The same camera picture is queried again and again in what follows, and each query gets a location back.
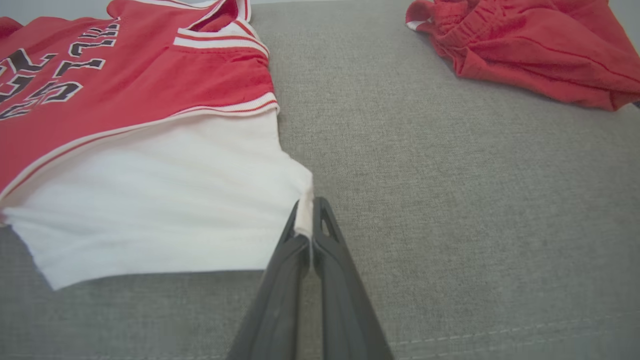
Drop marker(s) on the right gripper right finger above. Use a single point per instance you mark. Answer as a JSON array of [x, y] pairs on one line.
[[345, 310]]

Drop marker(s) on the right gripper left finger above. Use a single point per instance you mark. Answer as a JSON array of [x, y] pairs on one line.
[[275, 310]]

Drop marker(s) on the red white basketball jersey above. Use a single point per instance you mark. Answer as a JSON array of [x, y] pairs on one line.
[[125, 100]]

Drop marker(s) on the red shorts white waistband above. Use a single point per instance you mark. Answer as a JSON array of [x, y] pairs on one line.
[[525, 45]]

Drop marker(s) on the grey fabric sofa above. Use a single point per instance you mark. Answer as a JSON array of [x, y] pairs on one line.
[[450, 200]]

